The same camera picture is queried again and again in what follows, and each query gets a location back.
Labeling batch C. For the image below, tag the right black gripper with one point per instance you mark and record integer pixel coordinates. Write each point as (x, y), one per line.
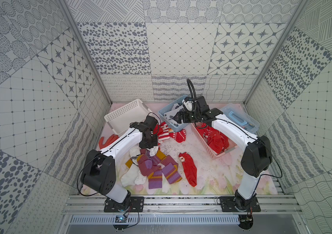
(184, 114)

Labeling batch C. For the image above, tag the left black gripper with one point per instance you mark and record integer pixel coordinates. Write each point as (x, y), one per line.
(149, 143)

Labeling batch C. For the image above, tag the small white sock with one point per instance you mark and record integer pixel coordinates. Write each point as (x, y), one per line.
(153, 151)

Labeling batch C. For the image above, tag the white sock black pattern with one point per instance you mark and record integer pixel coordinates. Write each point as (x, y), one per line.
(171, 114)

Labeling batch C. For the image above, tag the plain white sock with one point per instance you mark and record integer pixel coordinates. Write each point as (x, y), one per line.
(133, 177)

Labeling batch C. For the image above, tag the red snowflake sock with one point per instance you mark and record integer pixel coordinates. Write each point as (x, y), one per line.
(215, 140)

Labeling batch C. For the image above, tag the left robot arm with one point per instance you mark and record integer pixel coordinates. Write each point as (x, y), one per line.
(99, 171)

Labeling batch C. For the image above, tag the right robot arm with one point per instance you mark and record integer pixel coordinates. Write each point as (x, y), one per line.
(256, 156)

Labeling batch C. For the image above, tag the blue plastic basket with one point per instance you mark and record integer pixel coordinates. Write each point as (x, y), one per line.
(168, 107)

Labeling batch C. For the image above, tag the white plastic basket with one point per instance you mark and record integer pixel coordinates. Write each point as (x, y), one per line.
(120, 119)

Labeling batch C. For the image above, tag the pink plastic basket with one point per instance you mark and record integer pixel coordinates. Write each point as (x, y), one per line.
(210, 152)

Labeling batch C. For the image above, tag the red santa striped sock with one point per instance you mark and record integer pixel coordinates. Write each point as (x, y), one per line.
(164, 132)

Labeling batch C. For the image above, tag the purple striped sock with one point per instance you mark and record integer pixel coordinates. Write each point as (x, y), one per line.
(156, 167)

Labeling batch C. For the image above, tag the red rubber glove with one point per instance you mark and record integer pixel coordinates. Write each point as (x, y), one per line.
(104, 142)

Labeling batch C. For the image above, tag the clear plastic tool box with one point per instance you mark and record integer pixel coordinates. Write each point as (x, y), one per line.
(236, 114)

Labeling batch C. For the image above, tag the plain red sock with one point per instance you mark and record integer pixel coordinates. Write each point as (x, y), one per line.
(189, 168)

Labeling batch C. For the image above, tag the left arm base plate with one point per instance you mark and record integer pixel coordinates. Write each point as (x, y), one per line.
(131, 204)

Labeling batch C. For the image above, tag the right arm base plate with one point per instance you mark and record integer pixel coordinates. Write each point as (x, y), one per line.
(236, 204)

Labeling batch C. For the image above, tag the aluminium mounting rail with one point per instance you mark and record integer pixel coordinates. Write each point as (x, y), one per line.
(200, 205)

